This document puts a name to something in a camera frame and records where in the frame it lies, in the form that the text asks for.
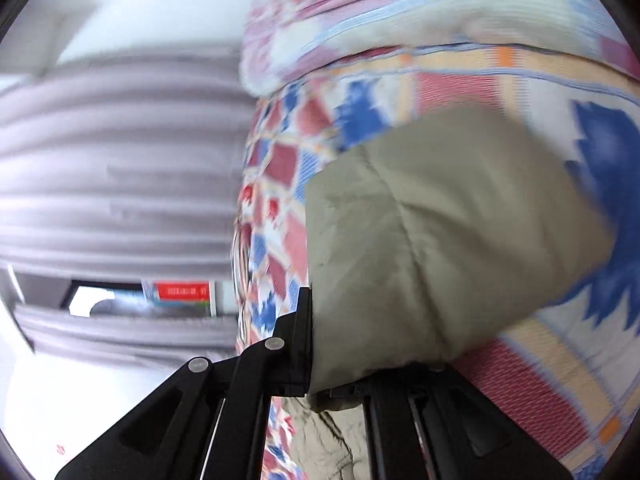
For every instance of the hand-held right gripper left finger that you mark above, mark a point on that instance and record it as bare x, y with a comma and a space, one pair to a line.
295, 355

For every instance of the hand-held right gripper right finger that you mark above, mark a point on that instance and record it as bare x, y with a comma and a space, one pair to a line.
392, 435

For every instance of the khaki puffer jacket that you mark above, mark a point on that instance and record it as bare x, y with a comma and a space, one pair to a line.
425, 260

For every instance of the red label carton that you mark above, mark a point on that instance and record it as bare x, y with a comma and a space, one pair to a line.
182, 292

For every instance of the patterned red blue bed sheet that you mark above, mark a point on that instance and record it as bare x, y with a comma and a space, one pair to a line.
525, 385

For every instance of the grey lilac curtain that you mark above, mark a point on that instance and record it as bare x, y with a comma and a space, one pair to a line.
125, 160

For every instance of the pink floral quilt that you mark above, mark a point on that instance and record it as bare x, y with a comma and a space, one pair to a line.
400, 20

